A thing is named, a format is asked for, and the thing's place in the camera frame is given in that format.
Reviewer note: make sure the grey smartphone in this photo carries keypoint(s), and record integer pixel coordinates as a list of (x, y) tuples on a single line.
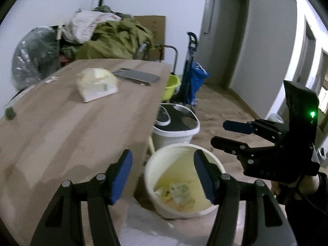
[(137, 76)]

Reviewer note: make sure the grey door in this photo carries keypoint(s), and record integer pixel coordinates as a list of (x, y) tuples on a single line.
[(223, 30)]

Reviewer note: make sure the small green figurine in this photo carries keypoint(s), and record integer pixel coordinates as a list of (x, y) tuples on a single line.
[(10, 114)]

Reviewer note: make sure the person's right hand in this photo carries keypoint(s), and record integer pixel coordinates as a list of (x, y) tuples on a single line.
[(276, 188)]

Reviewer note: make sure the blue shopping trolley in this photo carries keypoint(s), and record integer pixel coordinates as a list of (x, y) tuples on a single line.
[(194, 76)]

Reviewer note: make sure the pale yellow tissue pack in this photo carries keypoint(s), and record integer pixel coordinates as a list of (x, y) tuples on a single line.
[(97, 83)]

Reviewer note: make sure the fan wrapped in plastic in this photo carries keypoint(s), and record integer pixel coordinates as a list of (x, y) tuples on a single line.
[(35, 56)]

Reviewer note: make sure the metal chair frame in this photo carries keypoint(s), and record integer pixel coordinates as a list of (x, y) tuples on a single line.
[(171, 53)]

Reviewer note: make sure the olive green cloth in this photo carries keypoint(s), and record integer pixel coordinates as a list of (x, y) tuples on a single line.
[(115, 41)]

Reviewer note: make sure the bright window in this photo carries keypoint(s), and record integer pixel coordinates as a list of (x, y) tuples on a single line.
[(324, 94)]

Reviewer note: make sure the small white wrapper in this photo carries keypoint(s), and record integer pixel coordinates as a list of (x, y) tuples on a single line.
[(51, 79)]

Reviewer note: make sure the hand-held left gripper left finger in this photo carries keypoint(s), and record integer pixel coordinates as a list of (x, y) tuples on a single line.
[(121, 178)]

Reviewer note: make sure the pale yellow table leg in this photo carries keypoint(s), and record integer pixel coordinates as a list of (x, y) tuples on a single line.
[(150, 144)]

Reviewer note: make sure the printed wrapper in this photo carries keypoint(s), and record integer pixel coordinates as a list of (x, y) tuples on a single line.
[(176, 193)]

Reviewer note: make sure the cream plastic bucket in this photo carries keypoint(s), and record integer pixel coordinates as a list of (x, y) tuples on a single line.
[(184, 164)]

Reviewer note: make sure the brown cardboard sheet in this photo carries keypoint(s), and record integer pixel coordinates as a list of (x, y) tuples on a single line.
[(156, 30)]

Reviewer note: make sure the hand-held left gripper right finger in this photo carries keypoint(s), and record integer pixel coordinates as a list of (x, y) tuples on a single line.
[(205, 178)]

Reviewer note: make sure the white tub with black lid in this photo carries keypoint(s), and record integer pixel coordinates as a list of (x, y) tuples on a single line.
[(175, 128)]

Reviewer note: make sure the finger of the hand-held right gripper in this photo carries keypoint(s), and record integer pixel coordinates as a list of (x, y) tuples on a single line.
[(226, 144), (237, 126)]

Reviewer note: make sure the white plastic bag red print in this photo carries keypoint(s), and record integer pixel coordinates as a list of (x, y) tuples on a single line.
[(87, 24)]

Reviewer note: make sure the green plastic basin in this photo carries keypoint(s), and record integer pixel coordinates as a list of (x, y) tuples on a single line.
[(172, 87)]

